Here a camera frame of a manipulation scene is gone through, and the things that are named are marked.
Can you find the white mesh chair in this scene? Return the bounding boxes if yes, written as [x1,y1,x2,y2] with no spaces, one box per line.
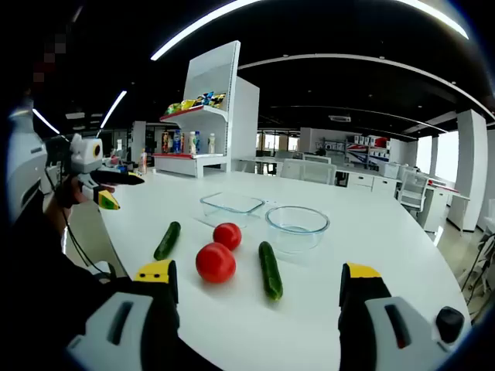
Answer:
[279,158,338,187]
[398,169,431,212]

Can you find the round glass storage container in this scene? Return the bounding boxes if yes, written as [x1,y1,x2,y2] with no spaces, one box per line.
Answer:
[265,205,331,257]

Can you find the white low cabinet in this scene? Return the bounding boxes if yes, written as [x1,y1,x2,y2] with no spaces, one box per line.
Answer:
[336,169,401,199]

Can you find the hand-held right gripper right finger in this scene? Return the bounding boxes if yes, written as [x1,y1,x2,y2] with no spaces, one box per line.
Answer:
[337,261,471,371]

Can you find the person's black shirt torso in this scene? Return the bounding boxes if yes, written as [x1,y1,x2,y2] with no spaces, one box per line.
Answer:
[0,192,135,371]

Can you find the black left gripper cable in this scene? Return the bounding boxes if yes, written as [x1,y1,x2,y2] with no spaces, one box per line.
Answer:
[44,168,117,280]

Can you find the white table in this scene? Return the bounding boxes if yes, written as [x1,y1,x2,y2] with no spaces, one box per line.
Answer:
[98,169,473,371]

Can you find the row of snack packets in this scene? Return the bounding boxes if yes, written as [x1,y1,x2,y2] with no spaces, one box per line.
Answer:
[165,91,227,115]

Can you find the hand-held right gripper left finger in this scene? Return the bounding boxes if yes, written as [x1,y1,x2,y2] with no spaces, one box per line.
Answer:
[65,258,181,371]

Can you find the white side desk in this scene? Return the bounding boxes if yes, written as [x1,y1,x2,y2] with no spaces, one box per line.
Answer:
[419,181,471,233]

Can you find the person's left hand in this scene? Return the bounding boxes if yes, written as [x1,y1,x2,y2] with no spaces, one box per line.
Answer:
[56,175,97,210]

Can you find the rectangular glass storage container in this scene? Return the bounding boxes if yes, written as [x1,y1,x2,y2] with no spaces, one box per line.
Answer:
[200,192,266,229]

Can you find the white rack with boxes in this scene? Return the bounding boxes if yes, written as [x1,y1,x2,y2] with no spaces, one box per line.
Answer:
[315,134,391,168]

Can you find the row of drink bottles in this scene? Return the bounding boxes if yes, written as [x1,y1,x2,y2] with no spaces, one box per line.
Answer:
[161,129,217,156]

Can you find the ceiling light strip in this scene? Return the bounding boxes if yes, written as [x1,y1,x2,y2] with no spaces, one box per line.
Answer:
[99,90,128,130]
[149,0,268,62]
[32,108,61,135]
[394,0,470,40]

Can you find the green cucumber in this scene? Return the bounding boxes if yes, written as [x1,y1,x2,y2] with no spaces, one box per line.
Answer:
[153,220,182,261]
[258,240,284,301]

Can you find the white display shelf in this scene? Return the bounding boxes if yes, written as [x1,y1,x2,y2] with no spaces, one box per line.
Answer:
[152,40,261,179]

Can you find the red tomato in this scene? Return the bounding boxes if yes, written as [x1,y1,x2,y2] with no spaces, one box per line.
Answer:
[212,222,243,252]
[195,242,237,284]

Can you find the flag print poster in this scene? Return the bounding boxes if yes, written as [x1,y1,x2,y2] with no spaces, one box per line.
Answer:
[345,142,390,163]

